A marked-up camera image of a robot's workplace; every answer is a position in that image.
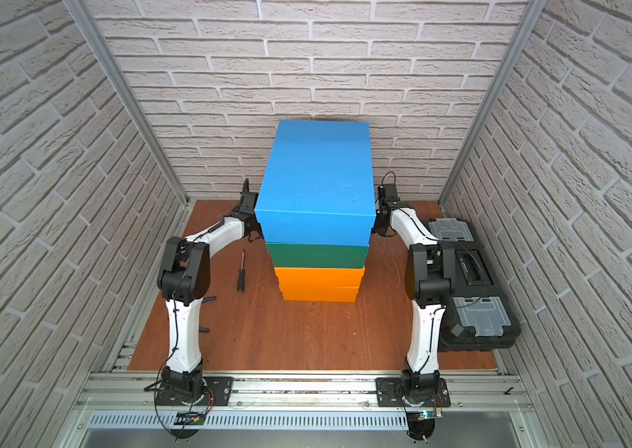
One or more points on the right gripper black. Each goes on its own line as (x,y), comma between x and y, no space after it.
(384,231)

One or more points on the green shoebox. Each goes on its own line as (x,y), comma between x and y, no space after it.
(317,256)

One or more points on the right corner aluminium post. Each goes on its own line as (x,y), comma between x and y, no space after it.
(528,21)

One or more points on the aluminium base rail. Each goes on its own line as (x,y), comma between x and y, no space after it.
(264,400)

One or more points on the corner aluminium post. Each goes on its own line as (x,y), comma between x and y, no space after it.
(89,28)
(528,21)

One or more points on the blue shoebox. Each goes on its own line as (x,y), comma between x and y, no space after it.
(318,187)

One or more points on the black handled screwdriver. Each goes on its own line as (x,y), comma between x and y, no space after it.
(242,274)

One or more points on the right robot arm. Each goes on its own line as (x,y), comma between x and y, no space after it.
(427,287)

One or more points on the left corner aluminium post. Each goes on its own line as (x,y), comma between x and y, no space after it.
(89,28)

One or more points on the black plastic toolbox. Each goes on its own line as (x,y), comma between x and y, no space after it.
(478,314)

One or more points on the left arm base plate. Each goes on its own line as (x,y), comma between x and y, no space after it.
(220,386)

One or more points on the orange shoebox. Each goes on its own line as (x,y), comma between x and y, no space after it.
(335,278)
(345,295)

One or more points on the blue handled pliers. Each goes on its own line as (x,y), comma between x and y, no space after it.
(205,301)

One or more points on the orange shoebox front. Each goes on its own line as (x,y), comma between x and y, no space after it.
(335,278)

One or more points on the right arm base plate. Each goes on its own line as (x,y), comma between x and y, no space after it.
(391,393)

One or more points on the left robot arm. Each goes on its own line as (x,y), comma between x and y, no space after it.
(184,280)

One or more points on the orange shoebox rear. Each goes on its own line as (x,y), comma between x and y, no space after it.
(345,295)

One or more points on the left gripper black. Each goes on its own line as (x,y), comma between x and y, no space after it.
(247,204)

